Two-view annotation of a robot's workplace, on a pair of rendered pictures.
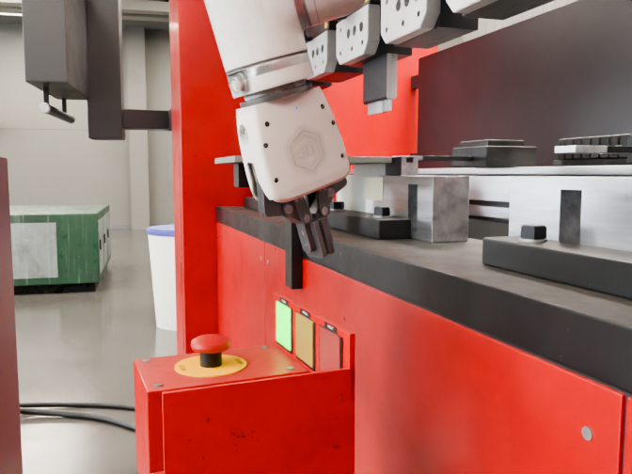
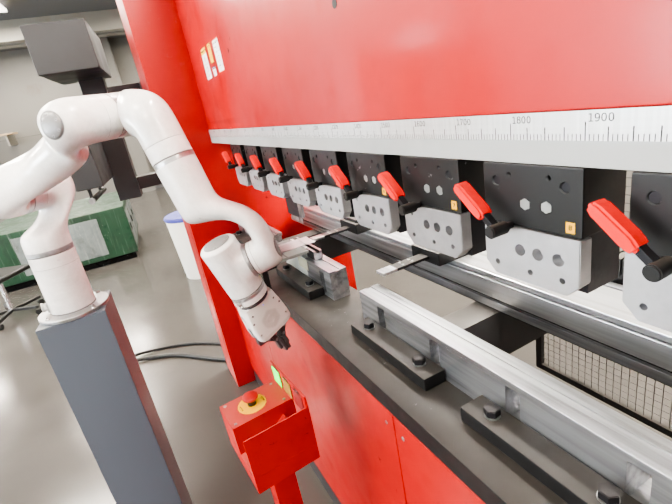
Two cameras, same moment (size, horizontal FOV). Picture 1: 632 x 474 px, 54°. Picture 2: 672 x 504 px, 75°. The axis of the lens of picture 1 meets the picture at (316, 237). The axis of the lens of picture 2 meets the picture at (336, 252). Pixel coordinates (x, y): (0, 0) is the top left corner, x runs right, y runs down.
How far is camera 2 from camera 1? 0.59 m
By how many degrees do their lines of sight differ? 15
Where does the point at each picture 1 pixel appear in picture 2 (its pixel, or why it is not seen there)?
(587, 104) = not seen: hidden behind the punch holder
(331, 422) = (303, 427)
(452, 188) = (339, 274)
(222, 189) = (216, 228)
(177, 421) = (250, 448)
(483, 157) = (355, 229)
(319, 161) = (277, 319)
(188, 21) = not seen: hidden behind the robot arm
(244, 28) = (234, 288)
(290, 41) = (254, 285)
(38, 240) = (87, 233)
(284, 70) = (255, 297)
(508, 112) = not seen: hidden behind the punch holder
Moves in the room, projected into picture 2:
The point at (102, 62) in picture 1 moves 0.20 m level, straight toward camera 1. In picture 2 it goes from (114, 151) to (115, 152)
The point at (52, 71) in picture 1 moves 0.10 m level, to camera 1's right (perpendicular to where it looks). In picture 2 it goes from (91, 182) to (113, 177)
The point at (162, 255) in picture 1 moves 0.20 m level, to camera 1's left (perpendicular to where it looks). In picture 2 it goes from (179, 235) to (157, 239)
